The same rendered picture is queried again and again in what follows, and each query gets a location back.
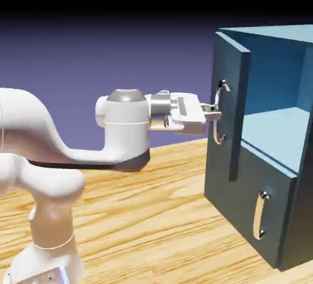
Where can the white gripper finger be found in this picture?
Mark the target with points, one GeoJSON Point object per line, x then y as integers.
{"type": "Point", "coordinates": [207, 107]}
{"type": "Point", "coordinates": [212, 116]}

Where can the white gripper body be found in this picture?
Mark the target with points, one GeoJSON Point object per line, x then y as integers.
{"type": "Point", "coordinates": [188, 112]}

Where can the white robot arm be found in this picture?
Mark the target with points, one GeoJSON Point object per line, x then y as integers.
{"type": "Point", "coordinates": [124, 127]}

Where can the blue cabinet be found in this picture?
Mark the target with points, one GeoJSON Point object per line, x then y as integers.
{"type": "Point", "coordinates": [276, 142]}

